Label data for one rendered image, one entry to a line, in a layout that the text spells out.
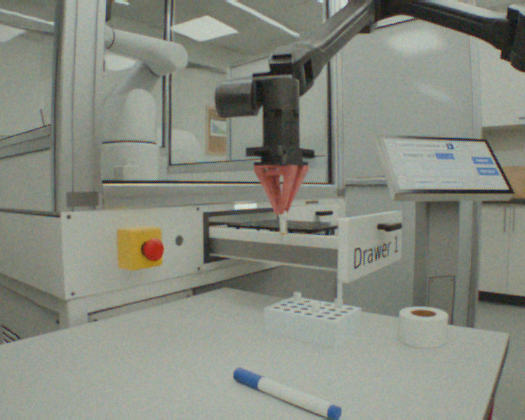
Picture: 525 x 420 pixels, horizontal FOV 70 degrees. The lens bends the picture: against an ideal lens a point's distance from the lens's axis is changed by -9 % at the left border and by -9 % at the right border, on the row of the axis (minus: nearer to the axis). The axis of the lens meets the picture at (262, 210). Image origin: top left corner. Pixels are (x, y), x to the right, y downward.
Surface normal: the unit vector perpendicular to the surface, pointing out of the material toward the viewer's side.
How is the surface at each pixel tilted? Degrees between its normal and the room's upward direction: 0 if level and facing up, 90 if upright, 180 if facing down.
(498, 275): 90
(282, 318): 90
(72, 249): 90
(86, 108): 90
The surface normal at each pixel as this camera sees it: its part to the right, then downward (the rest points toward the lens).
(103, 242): 0.79, 0.03
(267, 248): -0.61, 0.04
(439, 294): 0.07, 0.05
